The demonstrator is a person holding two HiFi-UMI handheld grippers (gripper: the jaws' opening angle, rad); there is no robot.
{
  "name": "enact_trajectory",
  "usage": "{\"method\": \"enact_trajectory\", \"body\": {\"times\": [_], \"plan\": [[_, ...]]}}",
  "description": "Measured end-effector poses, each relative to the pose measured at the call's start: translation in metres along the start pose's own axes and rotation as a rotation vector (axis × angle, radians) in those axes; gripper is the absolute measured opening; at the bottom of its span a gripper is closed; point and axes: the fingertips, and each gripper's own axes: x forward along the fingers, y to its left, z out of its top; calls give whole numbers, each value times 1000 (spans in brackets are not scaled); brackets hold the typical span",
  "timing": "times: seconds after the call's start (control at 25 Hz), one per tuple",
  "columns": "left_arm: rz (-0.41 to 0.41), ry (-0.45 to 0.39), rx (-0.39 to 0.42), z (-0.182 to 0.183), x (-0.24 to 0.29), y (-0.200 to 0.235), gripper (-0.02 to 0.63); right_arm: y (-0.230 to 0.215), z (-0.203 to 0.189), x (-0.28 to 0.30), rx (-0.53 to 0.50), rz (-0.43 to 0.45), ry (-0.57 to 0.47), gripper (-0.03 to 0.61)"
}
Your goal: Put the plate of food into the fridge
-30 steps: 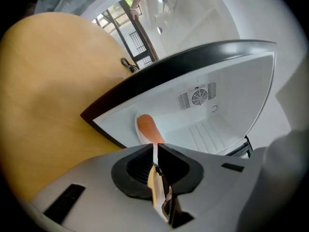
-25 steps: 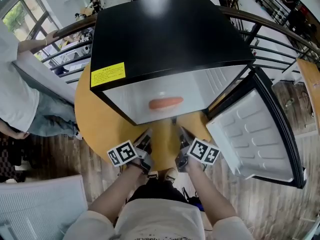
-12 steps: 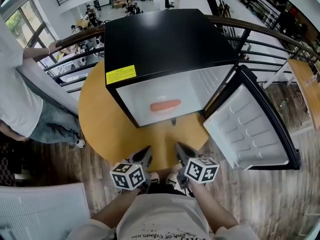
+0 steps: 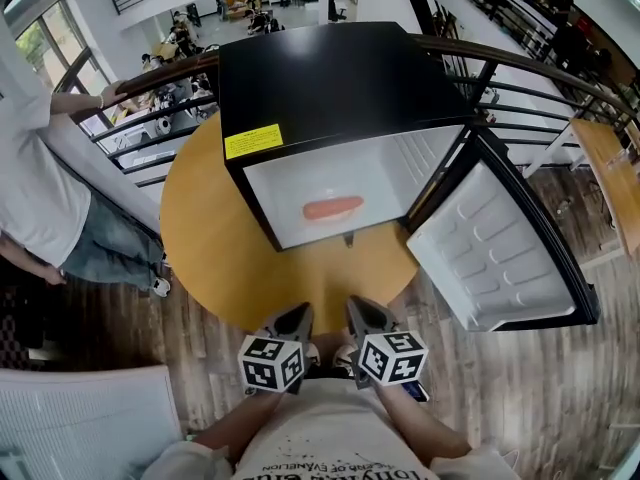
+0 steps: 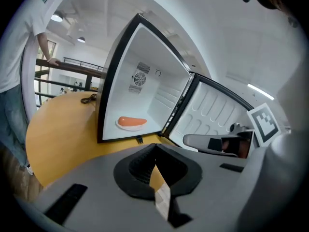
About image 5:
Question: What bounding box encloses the white plate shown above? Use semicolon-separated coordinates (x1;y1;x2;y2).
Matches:
115;118;147;132

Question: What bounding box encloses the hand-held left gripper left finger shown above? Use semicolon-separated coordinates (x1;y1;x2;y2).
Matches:
14;143;174;232

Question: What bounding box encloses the black power cable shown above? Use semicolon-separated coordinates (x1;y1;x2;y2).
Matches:
80;93;98;104

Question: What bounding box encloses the window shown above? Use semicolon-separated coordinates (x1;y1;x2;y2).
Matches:
35;40;57;106

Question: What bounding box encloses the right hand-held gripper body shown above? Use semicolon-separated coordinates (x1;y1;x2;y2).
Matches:
229;102;281;159

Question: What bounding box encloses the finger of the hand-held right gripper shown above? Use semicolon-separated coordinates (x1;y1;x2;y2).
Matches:
183;133;242;157

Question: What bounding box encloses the round wooden table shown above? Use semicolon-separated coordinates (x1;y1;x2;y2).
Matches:
25;90;174;193

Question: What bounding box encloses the black straight railing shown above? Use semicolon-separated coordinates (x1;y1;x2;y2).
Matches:
63;56;104;72

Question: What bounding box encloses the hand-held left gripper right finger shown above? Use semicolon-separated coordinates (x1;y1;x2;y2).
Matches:
155;143;253;232

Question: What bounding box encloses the dark curved railing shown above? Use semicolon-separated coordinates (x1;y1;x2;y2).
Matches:
35;58;106;108

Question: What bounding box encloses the long ceiling light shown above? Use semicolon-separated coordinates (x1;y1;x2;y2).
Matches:
247;83;275;101

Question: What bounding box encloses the black mini fridge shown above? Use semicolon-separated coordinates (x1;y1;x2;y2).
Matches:
97;13;255;152

